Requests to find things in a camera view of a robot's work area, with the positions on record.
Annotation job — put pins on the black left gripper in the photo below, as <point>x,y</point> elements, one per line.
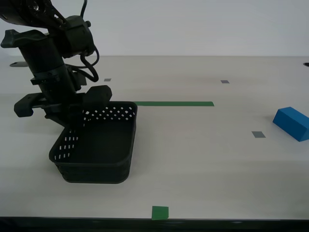
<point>55,96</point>

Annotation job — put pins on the black perforated plastic basket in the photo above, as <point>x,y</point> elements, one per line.
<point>103,147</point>

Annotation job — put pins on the blue rectangular block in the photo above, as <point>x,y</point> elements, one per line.
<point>293,123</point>

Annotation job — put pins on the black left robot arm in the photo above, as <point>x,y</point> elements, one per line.
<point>43,55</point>

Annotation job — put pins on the long green tape strip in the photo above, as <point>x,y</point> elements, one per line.
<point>173,104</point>

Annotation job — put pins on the green tape square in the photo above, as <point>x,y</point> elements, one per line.
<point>159,213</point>

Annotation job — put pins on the large grey tape piece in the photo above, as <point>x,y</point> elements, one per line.
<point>258,134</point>

